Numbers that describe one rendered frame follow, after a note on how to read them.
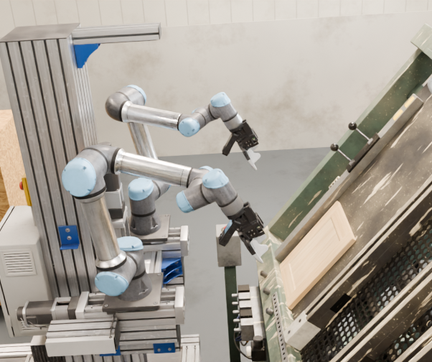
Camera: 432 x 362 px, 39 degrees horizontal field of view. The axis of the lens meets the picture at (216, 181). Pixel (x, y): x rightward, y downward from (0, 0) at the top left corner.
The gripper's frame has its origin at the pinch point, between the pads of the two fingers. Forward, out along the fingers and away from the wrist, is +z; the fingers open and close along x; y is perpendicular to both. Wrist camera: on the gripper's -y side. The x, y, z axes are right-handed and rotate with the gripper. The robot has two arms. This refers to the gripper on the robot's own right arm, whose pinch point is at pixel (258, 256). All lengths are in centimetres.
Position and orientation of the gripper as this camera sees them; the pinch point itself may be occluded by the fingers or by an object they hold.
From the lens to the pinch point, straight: 213.4
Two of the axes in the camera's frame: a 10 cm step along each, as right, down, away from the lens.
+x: 0.0, -4.4, 9.0
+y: 8.6, -4.6, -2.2
